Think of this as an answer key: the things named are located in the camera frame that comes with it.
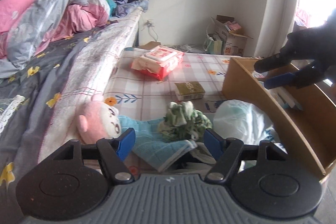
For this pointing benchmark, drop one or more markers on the red wet wipes pack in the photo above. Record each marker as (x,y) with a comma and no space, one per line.
(158,62)

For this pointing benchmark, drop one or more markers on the wooden storage box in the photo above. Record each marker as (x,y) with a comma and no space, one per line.
(308,135)

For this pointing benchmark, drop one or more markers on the light blue towel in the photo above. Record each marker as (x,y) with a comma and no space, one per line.
(152,147)

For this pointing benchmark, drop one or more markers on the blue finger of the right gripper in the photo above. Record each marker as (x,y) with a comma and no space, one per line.
(273,62)
(273,81)

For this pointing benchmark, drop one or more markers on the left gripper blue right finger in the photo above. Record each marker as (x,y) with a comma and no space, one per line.
(214,143)

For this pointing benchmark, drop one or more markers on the green paper bag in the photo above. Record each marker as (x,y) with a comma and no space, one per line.
(213,44)

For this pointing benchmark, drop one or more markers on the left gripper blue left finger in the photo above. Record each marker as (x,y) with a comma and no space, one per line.
(125,143)

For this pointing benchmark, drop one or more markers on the open cardboard box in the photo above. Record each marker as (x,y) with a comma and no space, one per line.
(232,35)

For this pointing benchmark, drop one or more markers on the pink grey quilt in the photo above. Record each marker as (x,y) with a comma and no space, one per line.
(28,26)

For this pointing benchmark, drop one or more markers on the green white scrunched cloth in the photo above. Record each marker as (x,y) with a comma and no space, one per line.
(182,121)

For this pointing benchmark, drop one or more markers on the white plastic shopping bag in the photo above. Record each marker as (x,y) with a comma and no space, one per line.
(244,121)

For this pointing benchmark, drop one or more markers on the olive green small box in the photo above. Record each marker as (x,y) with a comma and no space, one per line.
(187,91)

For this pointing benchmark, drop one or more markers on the brown cardboard piece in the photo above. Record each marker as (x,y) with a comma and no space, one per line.
(149,45)

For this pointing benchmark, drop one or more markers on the grey patterned bed sheet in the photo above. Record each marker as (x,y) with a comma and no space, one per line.
(55,83)

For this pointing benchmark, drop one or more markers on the pink round plush toy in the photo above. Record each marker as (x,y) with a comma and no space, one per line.
(97,120)

